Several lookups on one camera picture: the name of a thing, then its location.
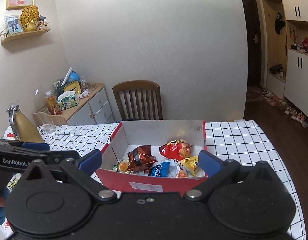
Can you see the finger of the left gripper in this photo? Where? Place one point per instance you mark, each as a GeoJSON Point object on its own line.
{"type": "Point", "coordinates": [38, 146]}
{"type": "Point", "coordinates": [48, 157]}

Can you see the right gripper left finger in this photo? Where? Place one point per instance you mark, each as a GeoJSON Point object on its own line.
{"type": "Point", "coordinates": [65, 178]}

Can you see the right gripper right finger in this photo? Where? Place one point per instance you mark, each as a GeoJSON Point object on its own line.
{"type": "Point", "coordinates": [229, 180]}

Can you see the yellow snack packet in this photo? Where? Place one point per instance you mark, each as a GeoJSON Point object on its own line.
{"type": "Point", "coordinates": [191, 165]}

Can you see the orange jelly cup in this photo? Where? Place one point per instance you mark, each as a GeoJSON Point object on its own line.
{"type": "Point", "coordinates": [121, 166]}

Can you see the red yellow rice cracker bag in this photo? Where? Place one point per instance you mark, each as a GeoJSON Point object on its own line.
{"type": "Point", "coordinates": [176, 149]}

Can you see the blue snack packet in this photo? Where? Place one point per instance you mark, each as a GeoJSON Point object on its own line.
{"type": "Point", "coordinates": [165, 169]}

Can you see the brown foil snack bag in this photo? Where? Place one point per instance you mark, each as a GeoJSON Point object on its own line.
{"type": "Point", "coordinates": [141, 159]}

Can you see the clear orange snack packet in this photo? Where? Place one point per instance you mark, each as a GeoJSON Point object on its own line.
{"type": "Point", "coordinates": [181, 173]}

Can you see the beige snack stick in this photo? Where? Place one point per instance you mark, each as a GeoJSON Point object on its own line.
{"type": "Point", "coordinates": [138, 173]}

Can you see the gold thermos jug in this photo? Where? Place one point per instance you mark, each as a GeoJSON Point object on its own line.
{"type": "Point", "coordinates": [23, 129]}

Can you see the orange drink bottle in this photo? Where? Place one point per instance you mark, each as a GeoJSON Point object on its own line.
{"type": "Point", "coordinates": [52, 104]}

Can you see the white grid tablecloth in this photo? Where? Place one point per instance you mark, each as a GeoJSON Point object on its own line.
{"type": "Point", "coordinates": [153, 207]}

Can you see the green tissue pack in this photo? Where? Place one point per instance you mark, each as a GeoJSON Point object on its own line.
{"type": "Point", "coordinates": [67, 100]}

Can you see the wooden side cabinet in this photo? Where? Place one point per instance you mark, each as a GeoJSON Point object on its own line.
{"type": "Point", "coordinates": [94, 109]}

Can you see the colourful dotted cloth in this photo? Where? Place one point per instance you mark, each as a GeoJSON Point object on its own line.
{"type": "Point", "coordinates": [5, 189]}

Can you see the yellow blue container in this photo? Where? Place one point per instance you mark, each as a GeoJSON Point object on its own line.
{"type": "Point", "coordinates": [73, 83]}

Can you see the brown wooden chair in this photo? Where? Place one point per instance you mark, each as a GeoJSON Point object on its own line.
{"type": "Point", "coordinates": [138, 100]}

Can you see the white shoe cabinet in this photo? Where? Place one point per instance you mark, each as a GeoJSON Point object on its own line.
{"type": "Point", "coordinates": [296, 88]}

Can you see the gold flower ornament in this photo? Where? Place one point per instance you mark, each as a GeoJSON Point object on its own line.
{"type": "Point", "coordinates": [29, 18]}

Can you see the dark wooden door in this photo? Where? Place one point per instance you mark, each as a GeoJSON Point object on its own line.
{"type": "Point", "coordinates": [253, 42]}

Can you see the wooden wall shelf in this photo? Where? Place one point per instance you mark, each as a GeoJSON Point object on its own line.
{"type": "Point", "coordinates": [6, 37]}

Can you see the small photo frame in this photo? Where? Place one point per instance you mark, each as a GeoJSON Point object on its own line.
{"type": "Point", "coordinates": [12, 25]}

